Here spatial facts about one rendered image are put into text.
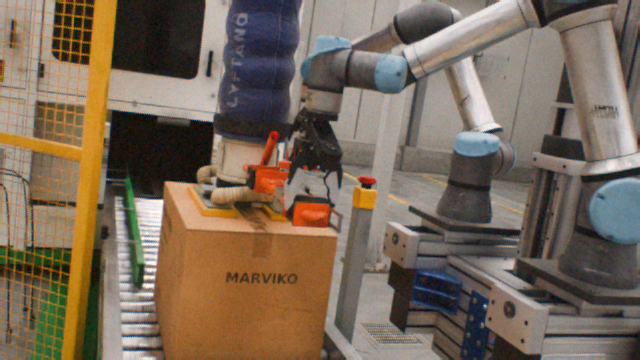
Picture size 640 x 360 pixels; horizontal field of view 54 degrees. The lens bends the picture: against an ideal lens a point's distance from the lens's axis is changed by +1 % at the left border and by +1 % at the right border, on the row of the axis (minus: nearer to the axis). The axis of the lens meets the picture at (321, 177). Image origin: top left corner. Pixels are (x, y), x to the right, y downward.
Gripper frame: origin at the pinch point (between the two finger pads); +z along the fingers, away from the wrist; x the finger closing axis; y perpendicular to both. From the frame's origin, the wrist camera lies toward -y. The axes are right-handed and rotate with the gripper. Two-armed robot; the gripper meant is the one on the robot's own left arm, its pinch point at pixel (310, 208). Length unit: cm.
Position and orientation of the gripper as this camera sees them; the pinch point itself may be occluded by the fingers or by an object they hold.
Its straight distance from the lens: 130.7
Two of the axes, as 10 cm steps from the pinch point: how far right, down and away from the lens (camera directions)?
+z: -1.5, 9.8, 1.4
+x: -9.3, -0.9, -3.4
